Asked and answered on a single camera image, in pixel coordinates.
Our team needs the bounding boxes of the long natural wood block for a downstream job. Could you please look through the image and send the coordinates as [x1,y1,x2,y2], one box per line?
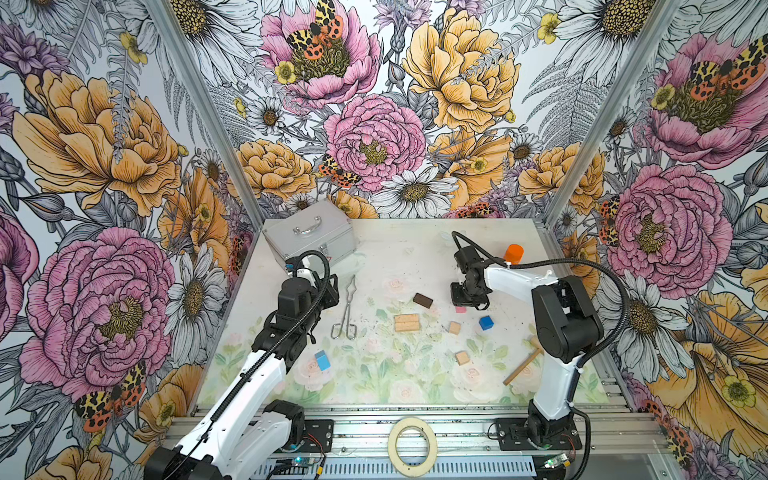
[395,322,421,333]

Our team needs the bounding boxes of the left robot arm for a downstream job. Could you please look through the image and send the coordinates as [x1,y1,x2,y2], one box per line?
[143,270,339,479]

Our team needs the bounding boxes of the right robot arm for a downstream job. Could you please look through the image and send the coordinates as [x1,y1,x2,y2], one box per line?
[450,246,604,448]

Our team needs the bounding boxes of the blue cube block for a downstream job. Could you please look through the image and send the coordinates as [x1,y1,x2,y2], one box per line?
[479,316,494,331]

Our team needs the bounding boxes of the dark brown block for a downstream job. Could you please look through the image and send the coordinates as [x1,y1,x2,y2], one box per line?
[413,293,434,309]

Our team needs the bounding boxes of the light blue triangular block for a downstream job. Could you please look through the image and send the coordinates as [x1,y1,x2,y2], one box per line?
[315,350,331,372]

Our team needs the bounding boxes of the orange plastic bottle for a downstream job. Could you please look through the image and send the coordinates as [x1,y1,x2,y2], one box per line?
[503,244,524,265]

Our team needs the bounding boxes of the metal tongs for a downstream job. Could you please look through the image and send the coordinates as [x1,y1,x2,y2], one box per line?
[330,275,358,340]

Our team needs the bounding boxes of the silver metal case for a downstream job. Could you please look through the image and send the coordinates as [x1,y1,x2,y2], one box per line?
[263,200,357,269]

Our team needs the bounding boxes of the thin wood stick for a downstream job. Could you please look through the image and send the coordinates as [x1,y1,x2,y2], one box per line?
[503,346,543,386]

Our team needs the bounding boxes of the green circuit board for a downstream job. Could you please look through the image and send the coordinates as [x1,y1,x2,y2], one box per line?
[270,456,325,475]
[542,453,571,469]

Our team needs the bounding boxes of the right green circuit board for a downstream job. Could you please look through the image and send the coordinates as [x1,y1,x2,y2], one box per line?
[542,453,571,469]

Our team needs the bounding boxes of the masking tape roll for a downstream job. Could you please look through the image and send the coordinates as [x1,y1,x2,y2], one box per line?
[387,417,439,479]

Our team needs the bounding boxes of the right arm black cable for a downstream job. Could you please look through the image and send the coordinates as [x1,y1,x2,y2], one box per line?
[451,230,630,480]

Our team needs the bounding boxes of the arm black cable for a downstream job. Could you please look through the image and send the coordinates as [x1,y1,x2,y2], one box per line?
[451,230,630,480]
[173,250,332,480]

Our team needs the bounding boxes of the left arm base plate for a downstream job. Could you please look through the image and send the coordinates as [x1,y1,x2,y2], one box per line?
[284,419,335,454]

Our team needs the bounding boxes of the aluminium frame rail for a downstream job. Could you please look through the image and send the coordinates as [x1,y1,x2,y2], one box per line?
[155,404,673,460]

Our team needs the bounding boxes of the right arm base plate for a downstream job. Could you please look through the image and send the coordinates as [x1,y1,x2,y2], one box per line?
[494,416,583,451]

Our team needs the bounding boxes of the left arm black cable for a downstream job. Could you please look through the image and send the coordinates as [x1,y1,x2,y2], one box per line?
[173,250,332,480]

